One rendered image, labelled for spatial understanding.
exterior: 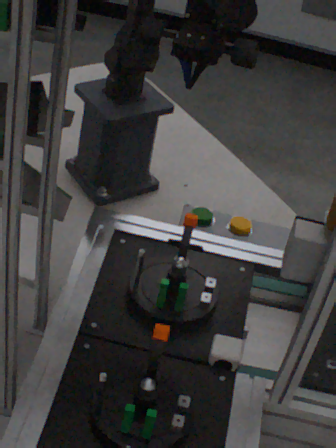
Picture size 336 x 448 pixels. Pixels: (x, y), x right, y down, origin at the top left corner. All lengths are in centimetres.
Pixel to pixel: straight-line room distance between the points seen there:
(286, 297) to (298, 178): 202
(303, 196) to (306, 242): 226
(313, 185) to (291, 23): 119
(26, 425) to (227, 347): 31
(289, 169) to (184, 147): 164
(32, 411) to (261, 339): 41
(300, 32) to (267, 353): 311
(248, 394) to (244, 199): 60
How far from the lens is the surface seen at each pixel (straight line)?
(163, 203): 157
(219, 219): 140
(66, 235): 146
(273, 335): 128
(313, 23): 419
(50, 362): 112
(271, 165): 334
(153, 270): 123
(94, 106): 146
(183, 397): 104
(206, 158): 173
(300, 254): 97
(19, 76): 80
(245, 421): 111
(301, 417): 115
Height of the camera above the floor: 182
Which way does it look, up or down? 38 degrees down
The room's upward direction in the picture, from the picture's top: 12 degrees clockwise
